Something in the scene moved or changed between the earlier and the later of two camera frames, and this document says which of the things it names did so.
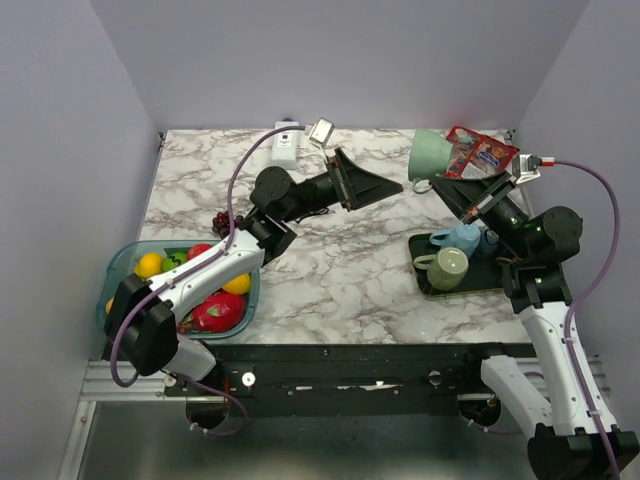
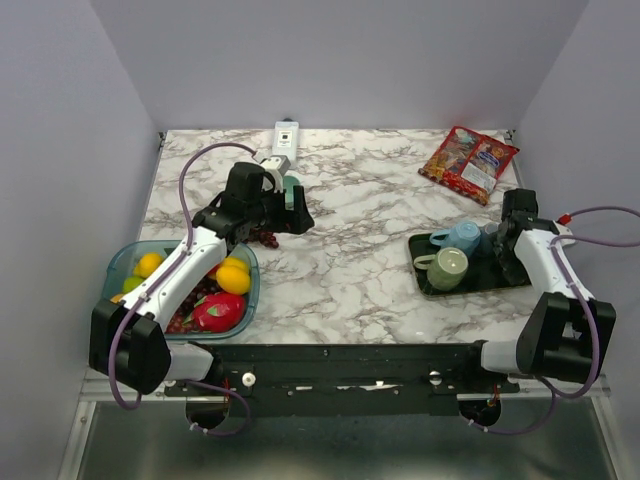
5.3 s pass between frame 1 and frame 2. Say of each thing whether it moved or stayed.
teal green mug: moved
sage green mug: stayed
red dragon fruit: stayed
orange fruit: stayed
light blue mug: stayed
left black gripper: moved
